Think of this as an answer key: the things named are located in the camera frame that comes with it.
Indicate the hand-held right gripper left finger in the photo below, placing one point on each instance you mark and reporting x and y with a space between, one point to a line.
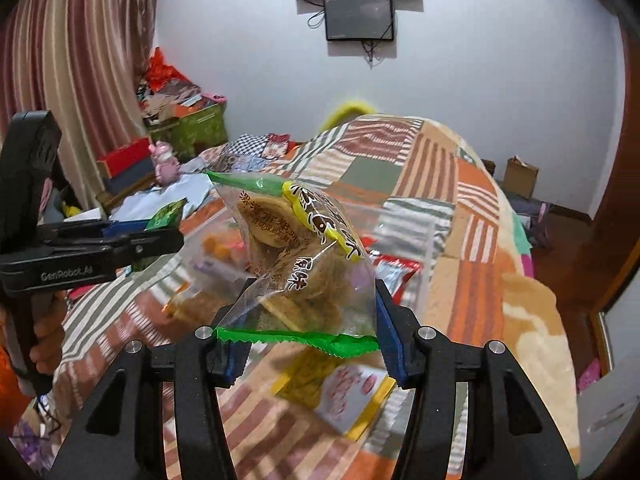
232 365

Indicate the person's left forearm orange sleeve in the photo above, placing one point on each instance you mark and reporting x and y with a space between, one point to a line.
12 390

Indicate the pile of clothes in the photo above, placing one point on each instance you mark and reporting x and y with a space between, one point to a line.
535 215

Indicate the small green patterned packet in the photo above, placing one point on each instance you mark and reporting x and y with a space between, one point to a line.
167 215

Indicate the red plastic bag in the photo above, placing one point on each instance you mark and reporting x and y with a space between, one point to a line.
162 70

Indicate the striped patchwork blanket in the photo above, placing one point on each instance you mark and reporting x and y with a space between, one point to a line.
425 185

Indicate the clear cookie bag green ends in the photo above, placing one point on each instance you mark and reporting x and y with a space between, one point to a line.
300 270

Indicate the pile of magazines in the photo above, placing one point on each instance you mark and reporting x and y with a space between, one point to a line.
167 97

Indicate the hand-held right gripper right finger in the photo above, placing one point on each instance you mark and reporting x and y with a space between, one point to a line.
387 340

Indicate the checkered patchwork quilt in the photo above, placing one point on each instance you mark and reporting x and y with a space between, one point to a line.
255 152

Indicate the small black monitor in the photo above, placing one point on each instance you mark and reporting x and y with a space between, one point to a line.
357 17

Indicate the brown wooden door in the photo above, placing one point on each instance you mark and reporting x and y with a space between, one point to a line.
615 185

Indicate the green cardboard box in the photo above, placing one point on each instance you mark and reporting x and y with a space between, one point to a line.
195 130

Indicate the striped pink curtain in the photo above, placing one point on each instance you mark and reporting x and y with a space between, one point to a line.
75 60

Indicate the person's left hand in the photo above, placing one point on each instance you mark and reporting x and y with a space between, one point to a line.
50 330

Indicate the red snack packet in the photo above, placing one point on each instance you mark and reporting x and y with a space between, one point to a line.
395 272

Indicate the pink plush toy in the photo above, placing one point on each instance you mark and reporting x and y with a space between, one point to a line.
165 165

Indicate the yellow plush toy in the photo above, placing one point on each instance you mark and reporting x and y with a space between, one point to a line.
345 112

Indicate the beige bread packet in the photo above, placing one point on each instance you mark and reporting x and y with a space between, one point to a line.
210 267

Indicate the light blue cloth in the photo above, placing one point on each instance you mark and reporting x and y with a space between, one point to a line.
150 200

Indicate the brown cardboard box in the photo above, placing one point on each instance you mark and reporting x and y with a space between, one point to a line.
520 177

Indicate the clear plastic container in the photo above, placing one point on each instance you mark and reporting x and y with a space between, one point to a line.
420 245

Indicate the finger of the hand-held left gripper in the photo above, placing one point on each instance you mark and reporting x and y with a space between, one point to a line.
125 227
137 249

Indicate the brown bun packet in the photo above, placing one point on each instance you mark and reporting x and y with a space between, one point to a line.
192 307

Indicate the red flat box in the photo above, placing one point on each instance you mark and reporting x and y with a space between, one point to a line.
125 157

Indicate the yellow and white snack packet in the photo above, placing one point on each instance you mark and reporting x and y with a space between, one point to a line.
340 395

